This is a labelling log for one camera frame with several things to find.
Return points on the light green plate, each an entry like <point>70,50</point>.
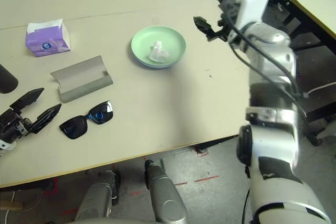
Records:
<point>141,43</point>

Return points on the grey robot left leg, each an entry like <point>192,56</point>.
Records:
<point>97,197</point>

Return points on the grey glasses case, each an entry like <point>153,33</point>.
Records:
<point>78,77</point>

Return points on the purple tissue pack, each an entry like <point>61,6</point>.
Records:
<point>47,41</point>

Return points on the light grey robot torso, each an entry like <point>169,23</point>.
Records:
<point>118,222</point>

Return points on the wooden plank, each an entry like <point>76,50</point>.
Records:
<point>11,205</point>

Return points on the white tissue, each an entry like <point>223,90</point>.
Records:
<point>157,52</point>

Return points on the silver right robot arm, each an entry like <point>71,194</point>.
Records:
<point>275,129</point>

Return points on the grey white machine base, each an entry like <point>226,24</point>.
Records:
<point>325,132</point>

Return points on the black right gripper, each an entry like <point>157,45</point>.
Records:
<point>227,22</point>

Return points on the white curved strip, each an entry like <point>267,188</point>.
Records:
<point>323,87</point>

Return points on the black plastic cup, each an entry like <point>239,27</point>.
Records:
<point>8,79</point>

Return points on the grey robot right leg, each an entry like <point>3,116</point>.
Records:
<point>164,195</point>

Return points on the light blue plate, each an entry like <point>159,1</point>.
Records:
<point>160,67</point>

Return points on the grey robot leg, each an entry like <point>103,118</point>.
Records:
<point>97,197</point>
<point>164,195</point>

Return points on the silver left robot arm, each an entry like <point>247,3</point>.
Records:
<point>4,148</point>

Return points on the red floor tape line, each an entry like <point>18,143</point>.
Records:
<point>207,179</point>

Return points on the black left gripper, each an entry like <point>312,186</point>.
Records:
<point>13,125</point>

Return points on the black sunglasses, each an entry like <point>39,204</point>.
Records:
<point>73,128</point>

